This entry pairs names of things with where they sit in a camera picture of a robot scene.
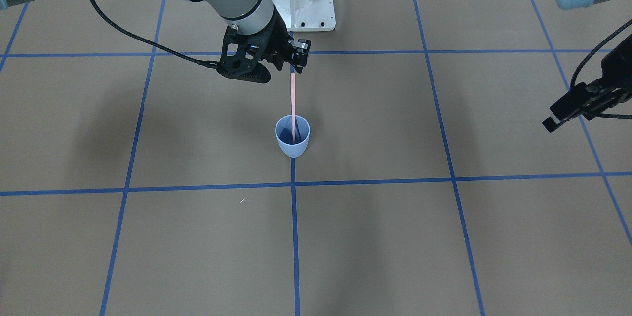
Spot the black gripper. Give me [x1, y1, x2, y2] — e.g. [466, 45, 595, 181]
[247, 12, 312, 74]

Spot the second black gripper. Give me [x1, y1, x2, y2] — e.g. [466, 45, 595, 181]
[542, 35, 632, 132]

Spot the pink chopstick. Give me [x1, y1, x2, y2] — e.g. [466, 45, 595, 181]
[290, 71, 298, 144]

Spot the light blue plastic cup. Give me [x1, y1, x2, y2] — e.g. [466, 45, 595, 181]
[275, 115, 311, 158]

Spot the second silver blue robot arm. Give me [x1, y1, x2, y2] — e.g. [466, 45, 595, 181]
[543, 0, 632, 132]

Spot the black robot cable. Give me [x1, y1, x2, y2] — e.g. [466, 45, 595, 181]
[83, 0, 220, 69]

